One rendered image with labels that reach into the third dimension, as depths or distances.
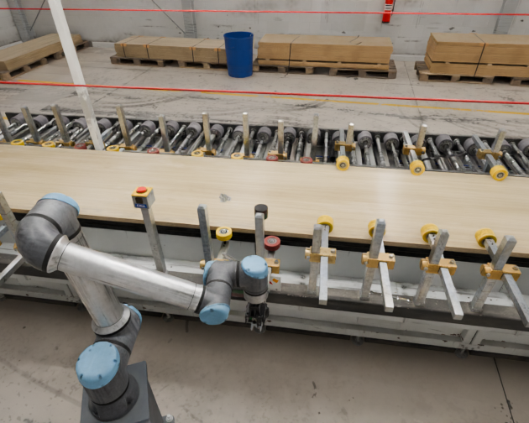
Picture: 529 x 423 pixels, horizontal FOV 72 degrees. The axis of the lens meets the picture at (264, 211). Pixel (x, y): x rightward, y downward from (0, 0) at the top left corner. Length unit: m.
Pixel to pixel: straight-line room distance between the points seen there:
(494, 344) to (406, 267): 0.83
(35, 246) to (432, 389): 2.14
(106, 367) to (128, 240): 0.88
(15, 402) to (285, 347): 1.58
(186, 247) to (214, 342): 0.74
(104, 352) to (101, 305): 0.18
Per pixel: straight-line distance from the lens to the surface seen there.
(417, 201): 2.21
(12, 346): 2.99
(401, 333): 2.47
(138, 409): 1.71
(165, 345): 2.58
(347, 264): 1.99
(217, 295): 1.19
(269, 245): 1.76
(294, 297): 1.83
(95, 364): 1.55
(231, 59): 7.21
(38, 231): 1.21
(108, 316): 1.56
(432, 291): 2.11
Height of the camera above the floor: 2.09
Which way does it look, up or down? 37 degrees down
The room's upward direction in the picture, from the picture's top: 1 degrees counter-clockwise
